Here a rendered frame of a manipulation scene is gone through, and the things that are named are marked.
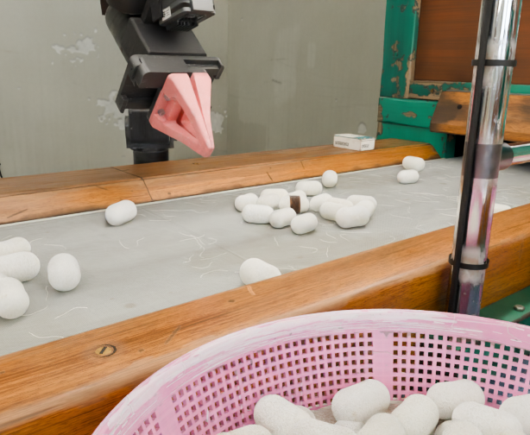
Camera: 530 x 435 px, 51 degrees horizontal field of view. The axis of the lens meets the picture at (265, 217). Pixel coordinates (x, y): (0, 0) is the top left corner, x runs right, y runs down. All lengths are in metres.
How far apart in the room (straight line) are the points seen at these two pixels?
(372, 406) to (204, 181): 0.46
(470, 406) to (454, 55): 0.84
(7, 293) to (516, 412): 0.29
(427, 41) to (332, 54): 1.31
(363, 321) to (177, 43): 0.37
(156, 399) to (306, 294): 0.13
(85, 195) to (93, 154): 2.07
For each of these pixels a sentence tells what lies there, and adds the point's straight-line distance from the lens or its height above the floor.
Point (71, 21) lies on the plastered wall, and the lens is 2.64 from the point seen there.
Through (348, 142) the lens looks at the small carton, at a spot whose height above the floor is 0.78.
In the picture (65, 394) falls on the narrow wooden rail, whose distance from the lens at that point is 0.25.
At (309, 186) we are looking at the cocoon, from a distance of 0.68.
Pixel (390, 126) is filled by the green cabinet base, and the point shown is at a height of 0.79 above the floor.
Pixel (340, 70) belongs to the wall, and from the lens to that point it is 2.35.
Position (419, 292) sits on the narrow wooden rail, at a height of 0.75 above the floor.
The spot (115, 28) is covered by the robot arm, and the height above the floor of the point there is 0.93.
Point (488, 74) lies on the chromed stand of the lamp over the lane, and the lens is 0.37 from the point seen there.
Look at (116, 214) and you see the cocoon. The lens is 0.55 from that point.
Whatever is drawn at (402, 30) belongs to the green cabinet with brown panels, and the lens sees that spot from 1.12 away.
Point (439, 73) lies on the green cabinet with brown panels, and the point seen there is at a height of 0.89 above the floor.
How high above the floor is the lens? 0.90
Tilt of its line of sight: 15 degrees down
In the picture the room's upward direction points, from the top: 1 degrees clockwise
